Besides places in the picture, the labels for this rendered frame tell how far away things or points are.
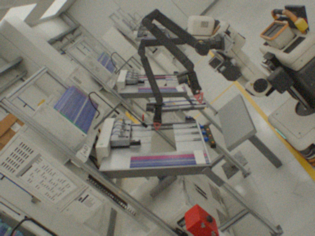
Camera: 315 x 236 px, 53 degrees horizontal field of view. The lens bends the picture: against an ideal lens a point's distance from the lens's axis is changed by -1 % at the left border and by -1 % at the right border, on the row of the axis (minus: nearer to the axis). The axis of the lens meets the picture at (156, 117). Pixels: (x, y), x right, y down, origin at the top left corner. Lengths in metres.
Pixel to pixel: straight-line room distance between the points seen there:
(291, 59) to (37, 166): 1.73
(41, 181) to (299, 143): 1.75
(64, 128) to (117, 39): 4.90
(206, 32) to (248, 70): 0.39
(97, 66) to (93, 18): 6.64
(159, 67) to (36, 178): 5.12
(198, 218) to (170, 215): 0.55
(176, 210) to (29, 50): 3.96
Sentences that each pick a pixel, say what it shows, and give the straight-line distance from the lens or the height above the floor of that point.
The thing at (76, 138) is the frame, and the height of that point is 1.43.
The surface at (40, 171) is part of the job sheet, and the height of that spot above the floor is 1.46.
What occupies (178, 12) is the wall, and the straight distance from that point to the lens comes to 9.84.
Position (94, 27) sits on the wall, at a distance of 10.00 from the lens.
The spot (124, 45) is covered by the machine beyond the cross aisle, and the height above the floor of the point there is 1.28.
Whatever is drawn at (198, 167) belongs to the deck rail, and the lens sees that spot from 2.02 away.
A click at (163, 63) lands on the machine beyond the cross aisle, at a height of 0.42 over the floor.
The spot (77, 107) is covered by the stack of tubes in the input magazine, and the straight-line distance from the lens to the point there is 2.27.
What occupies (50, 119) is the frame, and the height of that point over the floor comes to 1.62.
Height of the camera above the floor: 1.73
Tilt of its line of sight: 17 degrees down
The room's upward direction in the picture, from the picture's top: 48 degrees counter-clockwise
